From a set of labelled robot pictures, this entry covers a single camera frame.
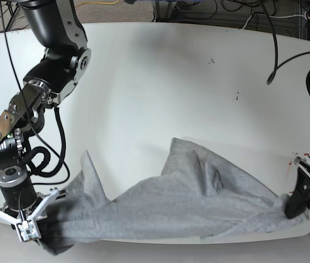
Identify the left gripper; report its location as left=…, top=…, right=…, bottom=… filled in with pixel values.
left=284, top=160, right=310, bottom=219

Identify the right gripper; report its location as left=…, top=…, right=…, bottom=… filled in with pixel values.
left=0, top=186, right=68, bottom=241

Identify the grey t-shirt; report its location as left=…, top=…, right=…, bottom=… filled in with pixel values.
left=38, top=138, right=309, bottom=255

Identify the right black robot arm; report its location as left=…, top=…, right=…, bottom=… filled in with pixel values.
left=0, top=1, right=91, bottom=242

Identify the red tape rectangle marking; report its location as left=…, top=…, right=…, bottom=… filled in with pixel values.
left=285, top=153, right=310, bottom=196

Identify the black tripod stand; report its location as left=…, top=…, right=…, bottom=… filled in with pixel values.
left=0, top=0, right=21, bottom=31

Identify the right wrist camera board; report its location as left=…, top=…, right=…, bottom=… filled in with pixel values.
left=16, top=221, right=39, bottom=242

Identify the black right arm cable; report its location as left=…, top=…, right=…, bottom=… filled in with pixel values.
left=22, top=105, right=70, bottom=184

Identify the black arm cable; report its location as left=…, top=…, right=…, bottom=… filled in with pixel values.
left=22, top=105, right=70, bottom=184
left=258, top=0, right=310, bottom=116

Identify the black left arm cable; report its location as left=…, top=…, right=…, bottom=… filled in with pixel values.
left=258, top=0, right=310, bottom=116

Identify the white cable on floor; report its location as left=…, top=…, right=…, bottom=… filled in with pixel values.
left=242, top=13, right=306, bottom=30

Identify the yellow cable on floor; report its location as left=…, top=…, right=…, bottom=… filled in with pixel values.
left=75, top=0, right=122, bottom=9

